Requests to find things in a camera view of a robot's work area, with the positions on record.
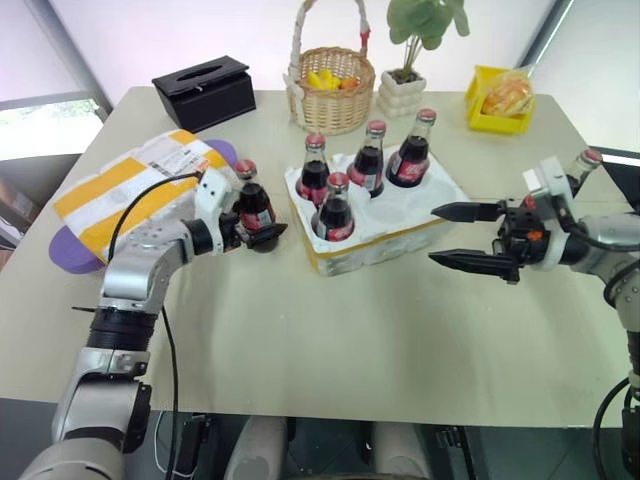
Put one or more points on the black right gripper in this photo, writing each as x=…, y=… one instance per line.
x=520, y=232

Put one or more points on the black tissue box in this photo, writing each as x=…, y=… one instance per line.
x=210, y=100

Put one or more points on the green leafy plant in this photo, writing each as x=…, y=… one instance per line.
x=425, y=22

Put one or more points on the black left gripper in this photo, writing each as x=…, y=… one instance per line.
x=232, y=233

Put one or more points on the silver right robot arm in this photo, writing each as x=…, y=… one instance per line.
x=607, y=235

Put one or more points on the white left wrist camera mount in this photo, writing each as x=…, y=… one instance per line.
x=212, y=192

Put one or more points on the black angular object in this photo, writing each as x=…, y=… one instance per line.
x=625, y=185

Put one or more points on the clear bag of bread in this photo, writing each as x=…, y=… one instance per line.
x=507, y=95

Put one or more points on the grey window frame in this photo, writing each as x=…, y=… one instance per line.
x=75, y=45

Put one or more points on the orange fruit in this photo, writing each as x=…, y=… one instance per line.
x=350, y=83

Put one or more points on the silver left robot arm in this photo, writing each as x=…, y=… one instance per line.
x=135, y=270

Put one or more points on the cola bottle with red cap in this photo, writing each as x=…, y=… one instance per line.
x=254, y=200
x=412, y=160
x=589, y=159
x=335, y=212
x=312, y=170
x=369, y=162

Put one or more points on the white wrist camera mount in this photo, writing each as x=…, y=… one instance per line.
x=547, y=177
x=212, y=192

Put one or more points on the yellow bananas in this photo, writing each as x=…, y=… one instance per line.
x=321, y=80

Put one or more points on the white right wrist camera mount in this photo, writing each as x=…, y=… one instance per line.
x=547, y=177

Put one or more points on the yellow plastic bin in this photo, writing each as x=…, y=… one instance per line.
x=492, y=123

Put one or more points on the white foam crate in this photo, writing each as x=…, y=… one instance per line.
x=400, y=220

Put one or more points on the white bubble plant pot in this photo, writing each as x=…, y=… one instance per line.
x=400, y=97

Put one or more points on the yellow and white taped box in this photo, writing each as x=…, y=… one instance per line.
x=125, y=190

